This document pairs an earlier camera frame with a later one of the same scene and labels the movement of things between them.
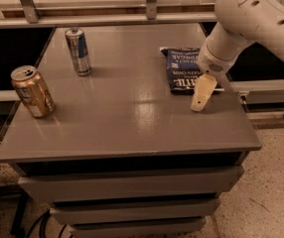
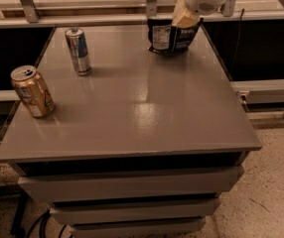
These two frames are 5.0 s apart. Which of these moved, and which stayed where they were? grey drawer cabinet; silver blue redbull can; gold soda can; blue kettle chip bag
Moved: blue kettle chip bag
Stayed: grey drawer cabinet; gold soda can; silver blue redbull can
